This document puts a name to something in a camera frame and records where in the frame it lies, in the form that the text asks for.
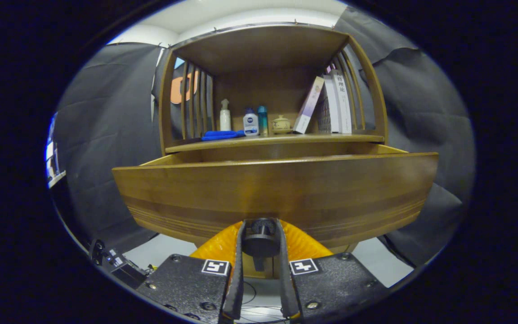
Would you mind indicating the white lotion bottle blue label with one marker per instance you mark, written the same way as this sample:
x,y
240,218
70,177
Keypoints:
x,y
250,123

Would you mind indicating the teal bottle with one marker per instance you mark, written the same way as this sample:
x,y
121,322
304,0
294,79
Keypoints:
x,y
263,120

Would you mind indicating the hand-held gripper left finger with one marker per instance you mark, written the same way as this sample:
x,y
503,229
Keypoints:
x,y
237,279

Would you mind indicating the brown wooden drawer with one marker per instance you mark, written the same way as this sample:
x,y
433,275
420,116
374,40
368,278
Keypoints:
x,y
286,193

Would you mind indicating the white wall shelf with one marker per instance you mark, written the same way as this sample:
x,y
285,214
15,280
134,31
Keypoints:
x,y
56,177

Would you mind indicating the white pump bottle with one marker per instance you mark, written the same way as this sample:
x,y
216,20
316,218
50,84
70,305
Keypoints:
x,y
225,118

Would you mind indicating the brown wooden countertop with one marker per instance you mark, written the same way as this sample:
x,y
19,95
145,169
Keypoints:
x,y
277,139

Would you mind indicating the black device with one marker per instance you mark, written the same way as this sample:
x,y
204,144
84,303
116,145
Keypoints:
x,y
119,267

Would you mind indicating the bright wall poster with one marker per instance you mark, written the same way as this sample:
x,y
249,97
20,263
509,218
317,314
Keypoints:
x,y
51,153

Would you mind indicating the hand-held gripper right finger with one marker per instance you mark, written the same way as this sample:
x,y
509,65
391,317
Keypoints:
x,y
286,283

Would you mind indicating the brown wooden cabinet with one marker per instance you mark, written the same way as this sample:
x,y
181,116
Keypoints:
x,y
263,45

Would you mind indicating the black drawer knob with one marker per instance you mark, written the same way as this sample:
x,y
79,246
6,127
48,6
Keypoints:
x,y
261,240

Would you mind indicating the beige lidded tea cup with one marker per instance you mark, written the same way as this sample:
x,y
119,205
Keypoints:
x,y
281,124

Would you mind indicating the blue folded cloth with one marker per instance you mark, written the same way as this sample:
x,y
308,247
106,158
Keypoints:
x,y
221,134

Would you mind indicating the purple white box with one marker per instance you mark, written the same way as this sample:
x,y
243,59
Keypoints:
x,y
309,105

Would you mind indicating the white book patterned cover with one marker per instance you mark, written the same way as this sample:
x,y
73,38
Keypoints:
x,y
328,105

